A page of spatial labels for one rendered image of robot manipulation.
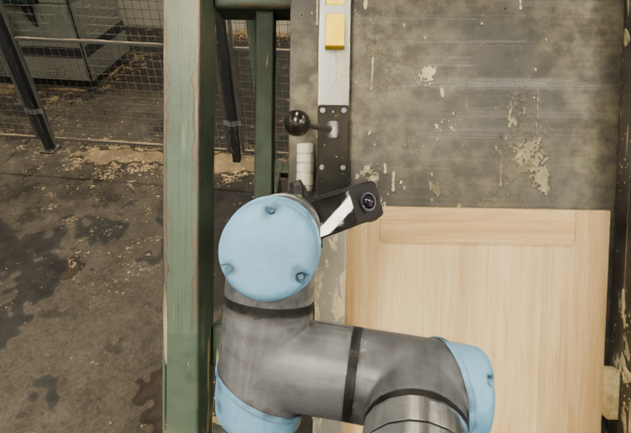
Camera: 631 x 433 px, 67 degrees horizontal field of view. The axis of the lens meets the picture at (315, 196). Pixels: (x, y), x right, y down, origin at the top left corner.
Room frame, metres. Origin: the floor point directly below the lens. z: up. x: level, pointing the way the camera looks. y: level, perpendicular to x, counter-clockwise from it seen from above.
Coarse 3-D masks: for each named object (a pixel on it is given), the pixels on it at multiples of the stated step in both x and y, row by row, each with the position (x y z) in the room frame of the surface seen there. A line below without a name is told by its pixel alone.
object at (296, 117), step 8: (296, 112) 0.59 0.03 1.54; (304, 112) 0.60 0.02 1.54; (288, 120) 0.58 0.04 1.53; (296, 120) 0.58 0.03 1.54; (304, 120) 0.58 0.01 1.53; (288, 128) 0.58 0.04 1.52; (296, 128) 0.57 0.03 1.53; (304, 128) 0.58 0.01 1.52; (312, 128) 0.61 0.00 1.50; (320, 128) 0.63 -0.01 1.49; (328, 128) 0.65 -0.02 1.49; (336, 128) 0.66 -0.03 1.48; (328, 136) 0.65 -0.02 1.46; (336, 136) 0.65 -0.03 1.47
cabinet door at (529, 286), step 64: (384, 256) 0.57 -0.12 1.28; (448, 256) 0.57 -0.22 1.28; (512, 256) 0.57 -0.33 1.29; (576, 256) 0.56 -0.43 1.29; (384, 320) 0.51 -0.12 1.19; (448, 320) 0.50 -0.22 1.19; (512, 320) 0.50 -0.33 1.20; (576, 320) 0.50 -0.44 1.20; (512, 384) 0.44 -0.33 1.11; (576, 384) 0.44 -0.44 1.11
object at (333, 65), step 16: (320, 0) 0.79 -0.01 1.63; (320, 16) 0.78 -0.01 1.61; (320, 32) 0.76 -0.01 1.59; (320, 48) 0.75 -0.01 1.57; (320, 64) 0.73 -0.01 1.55; (336, 64) 0.73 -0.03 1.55; (320, 80) 0.72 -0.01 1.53; (336, 80) 0.72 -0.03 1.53; (320, 96) 0.70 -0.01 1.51; (336, 96) 0.70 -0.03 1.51; (336, 240) 0.57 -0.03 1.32; (320, 256) 0.55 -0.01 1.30; (336, 256) 0.55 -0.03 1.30; (320, 272) 0.54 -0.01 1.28; (336, 272) 0.54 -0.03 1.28; (320, 288) 0.52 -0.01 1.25; (336, 288) 0.52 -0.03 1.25; (320, 304) 0.51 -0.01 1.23; (336, 304) 0.51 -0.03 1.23; (320, 320) 0.49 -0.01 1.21; (336, 320) 0.49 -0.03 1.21; (320, 432) 0.38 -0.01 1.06; (336, 432) 0.38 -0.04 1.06
